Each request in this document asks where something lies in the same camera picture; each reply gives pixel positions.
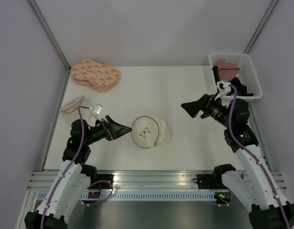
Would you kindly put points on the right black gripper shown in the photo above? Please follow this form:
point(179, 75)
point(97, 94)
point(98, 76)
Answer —
point(193, 108)

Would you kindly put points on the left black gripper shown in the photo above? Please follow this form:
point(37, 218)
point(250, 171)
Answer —
point(113, 130)

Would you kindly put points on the white round mesh laundry bag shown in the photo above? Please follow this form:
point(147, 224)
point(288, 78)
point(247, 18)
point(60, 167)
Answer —
point(151, 132)

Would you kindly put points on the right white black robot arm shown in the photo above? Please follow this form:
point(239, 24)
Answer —
point(267, 205)

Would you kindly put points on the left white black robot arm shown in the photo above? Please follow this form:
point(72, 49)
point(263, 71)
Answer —
point(74, 176)

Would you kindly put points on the pink bra in basket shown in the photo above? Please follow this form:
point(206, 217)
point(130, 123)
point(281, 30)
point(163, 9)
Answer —
point(224, 71)

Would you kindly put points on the black bra in basket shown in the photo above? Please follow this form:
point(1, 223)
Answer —
point(235, 81)

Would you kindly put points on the pink patterned laundry bag stack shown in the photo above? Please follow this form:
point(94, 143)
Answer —
point(95, 75)

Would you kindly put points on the white plastic basket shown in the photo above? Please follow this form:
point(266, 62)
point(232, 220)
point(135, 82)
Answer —
point(247, 74)

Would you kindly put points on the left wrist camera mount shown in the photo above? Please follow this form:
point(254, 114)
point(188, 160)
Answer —
point(96, 111)

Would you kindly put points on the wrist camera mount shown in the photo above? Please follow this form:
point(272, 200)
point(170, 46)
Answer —
point(223, 89)
point(96, 111)

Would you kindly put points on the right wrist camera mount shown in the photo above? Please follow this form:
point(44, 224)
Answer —
point(223, 89)

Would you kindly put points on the white slotted cable duct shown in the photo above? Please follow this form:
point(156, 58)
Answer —
point(208, 196)

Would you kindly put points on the aluminium mounting rail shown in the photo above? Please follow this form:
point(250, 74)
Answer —
point(131, 180)

